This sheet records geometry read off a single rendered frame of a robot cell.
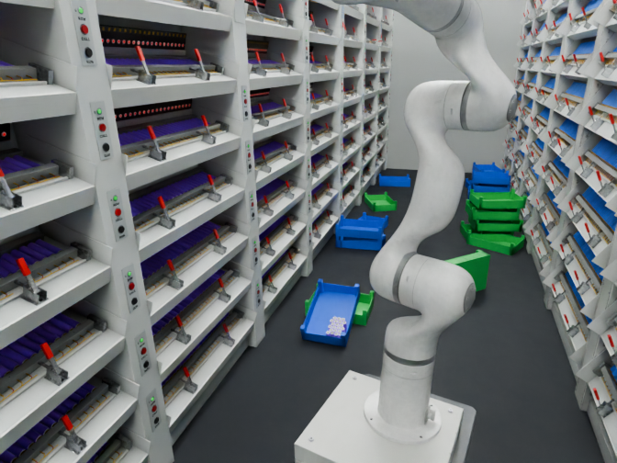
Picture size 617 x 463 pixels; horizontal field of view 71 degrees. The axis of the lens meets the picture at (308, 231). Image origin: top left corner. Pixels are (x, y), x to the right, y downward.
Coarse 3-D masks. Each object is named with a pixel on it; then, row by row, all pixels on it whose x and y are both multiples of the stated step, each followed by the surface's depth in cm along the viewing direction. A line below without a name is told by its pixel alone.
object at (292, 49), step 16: (272, 0) 204; (288, 0) 202; (304, 32) 207; (272, 48) 212; (288, 48) 209; (304, 48) 209; (304, 80) 213; (288, 96) 218; (304, 96) 216; (304, 128) 221; (304, 160) 227; (304, 176) 230; (304, 208) 236; (304, 240) 243; (304, 272) 250
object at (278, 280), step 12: (288, 252) 239; (300, 252) 246; (276, 264) 226; (288, 264) 229; (300, 264) 236; (264, 276) 214; (276, 276) 220; (288, 276) 223; (264, 288) 207; (276, 288) 207; (264, 300) 190; (264, 312) 197
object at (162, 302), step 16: (224, 224) 172; (240, 224) 169; (240, 240) 166; (208, 256) 150; (224, 256) 153; (192, 272) 140; (208, 272) 145; (192, 288) 137; (160, 304) 122; (176, 304) 130
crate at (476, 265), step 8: (464, 256) 225; (472, 256) 225; (480, 256) 225; (488, 256) 227; (456, 264) 217; (464, 264) 220; (472, 264) 223; (480, 264) 226; (488, 264) 229; (472, 272) 225; (480, 272) 228; (480, 280) 230; (480, 288) 232
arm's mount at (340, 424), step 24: (360, 384) 119; (336, 408) 110; (360, 408) 110; (456, 408) 111; (312, 432) 102; (336, 432) 102; (360, 432) 103; (456, 432) 104; (312, 456) 97; (336, 456) 96; (360, 456) 96; (384, 456) 96; (408, 456) 96; (432, 456) 96
